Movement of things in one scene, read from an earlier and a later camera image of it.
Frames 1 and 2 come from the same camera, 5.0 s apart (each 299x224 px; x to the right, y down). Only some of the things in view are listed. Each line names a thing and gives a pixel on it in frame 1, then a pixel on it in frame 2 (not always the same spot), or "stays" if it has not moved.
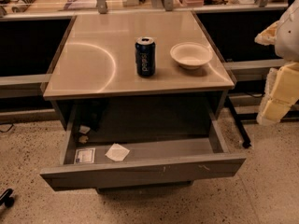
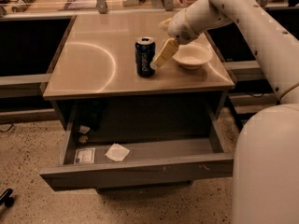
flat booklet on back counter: (82, 4) stays
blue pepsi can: (145, 56) stays
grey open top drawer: (117, 163) stays
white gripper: (289, 37) to (178, 27)
